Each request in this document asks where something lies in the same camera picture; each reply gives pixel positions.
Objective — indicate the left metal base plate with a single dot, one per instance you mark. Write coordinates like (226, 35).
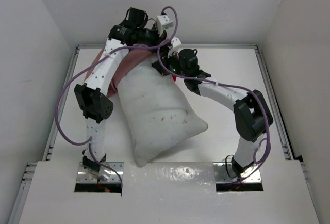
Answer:
(105, 175)

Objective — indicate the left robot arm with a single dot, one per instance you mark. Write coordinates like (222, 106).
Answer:
(92, 94)

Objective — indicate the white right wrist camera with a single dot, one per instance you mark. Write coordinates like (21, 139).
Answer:
(174, 45)

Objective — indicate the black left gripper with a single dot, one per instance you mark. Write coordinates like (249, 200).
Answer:
(159, 38)

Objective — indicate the metal base plate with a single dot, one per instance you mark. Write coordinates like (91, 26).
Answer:
(105, 175)
(224, 173)

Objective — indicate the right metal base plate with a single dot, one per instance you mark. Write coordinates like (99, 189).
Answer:
(224, 173)

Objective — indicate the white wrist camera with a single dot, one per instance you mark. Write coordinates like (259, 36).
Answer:
(174, 45)
(163, 22)

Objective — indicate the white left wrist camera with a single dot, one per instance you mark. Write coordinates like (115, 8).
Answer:
(163, 22)

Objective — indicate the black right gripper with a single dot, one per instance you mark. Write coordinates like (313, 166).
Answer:
(165, 60)

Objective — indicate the red and pink pillowcase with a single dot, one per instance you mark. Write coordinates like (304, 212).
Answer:
(129, 64)

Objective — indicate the white pillow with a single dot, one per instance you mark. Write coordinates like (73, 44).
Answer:
(159, 115)

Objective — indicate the white front cover board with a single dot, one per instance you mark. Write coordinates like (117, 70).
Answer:
(169, 193)

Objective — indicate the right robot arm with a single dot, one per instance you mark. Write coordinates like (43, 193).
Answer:
(252, 115)

